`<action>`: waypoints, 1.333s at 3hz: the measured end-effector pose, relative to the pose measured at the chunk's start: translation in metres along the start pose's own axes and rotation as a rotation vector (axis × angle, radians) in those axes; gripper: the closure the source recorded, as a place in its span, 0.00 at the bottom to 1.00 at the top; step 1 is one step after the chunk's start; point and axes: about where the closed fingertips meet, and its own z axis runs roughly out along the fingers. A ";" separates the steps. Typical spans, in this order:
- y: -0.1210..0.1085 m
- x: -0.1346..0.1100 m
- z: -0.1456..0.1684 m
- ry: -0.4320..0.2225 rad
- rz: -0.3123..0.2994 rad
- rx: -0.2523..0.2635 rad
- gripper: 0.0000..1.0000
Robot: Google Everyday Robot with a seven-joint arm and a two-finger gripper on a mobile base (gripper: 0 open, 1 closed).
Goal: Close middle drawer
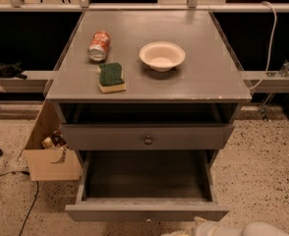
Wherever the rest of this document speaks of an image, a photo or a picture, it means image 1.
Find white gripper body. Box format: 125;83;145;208
192;221;219;236

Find grey drawer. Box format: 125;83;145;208
61;124;234;150
66;150;229;222

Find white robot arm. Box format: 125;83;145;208
161;216;289;236

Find grey top drawer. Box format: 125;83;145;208
61;124;234;150

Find grey wooden drawer cabinet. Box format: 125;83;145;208
45;9;253;169

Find cardboard box with snacks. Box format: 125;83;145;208
24;102;82;181

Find green yellow sponge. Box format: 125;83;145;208
98;63;126;93

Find white paper bowl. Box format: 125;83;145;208
139;41;186;72

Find orange soda can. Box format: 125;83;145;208
87;30;111;62

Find black object on shelf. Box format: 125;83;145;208
0;63;28;80

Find black floor cable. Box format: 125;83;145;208
0;170;40;236

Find white hanging cable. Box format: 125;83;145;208
248;0;279;91

